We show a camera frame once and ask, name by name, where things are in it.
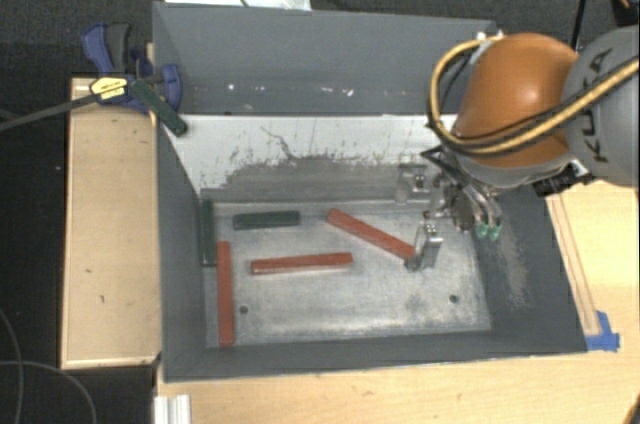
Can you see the dark green flat block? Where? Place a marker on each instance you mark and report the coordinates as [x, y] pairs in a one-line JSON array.
[[266, 220], [207, 232]]

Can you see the black cylinder on white bracket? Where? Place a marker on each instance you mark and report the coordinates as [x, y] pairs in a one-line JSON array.
[[557, 184]]

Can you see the red-brown flat block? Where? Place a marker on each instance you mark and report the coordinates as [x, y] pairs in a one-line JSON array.
[[370, 233], [225, 297], [300, 263]]

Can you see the pale wood board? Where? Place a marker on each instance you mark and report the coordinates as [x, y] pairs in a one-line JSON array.
[[112, 232]]

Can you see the grey metal bin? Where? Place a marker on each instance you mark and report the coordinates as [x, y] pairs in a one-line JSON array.
[[350, 302]]

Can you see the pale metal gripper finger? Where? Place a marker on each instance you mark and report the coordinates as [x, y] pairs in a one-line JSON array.
[[427, 247], [410, 184]]

